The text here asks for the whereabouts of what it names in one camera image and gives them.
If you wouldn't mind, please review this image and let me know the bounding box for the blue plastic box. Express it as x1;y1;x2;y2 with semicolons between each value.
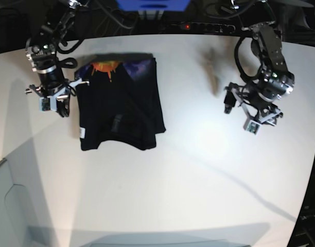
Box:
116;0;190;11

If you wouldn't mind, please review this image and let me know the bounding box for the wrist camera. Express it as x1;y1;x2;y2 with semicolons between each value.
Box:
39;96;57;112
243;119;261;135

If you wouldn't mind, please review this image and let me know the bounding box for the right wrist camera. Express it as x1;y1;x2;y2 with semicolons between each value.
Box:
39;96;57;112

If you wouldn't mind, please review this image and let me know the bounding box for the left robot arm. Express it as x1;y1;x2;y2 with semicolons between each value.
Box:
224;1;294;134

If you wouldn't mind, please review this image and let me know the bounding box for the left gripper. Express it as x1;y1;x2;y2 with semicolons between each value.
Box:
224;82;283;126

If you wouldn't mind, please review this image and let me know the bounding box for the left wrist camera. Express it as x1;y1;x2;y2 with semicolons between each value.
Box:
243;119;261;135

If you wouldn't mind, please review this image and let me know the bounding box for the white shirt label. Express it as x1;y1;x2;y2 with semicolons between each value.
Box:
79;127;85;139

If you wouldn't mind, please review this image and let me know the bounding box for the black power strip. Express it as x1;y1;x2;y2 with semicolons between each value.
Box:
169;22;236;34

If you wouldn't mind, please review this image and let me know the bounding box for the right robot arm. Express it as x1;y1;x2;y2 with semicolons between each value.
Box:
25;1;90;117

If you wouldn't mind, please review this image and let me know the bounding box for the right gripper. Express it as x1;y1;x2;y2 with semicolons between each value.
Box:
25;78;90;118

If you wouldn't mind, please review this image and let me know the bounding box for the black T-shirt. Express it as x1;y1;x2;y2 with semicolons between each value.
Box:
75;53;166;151

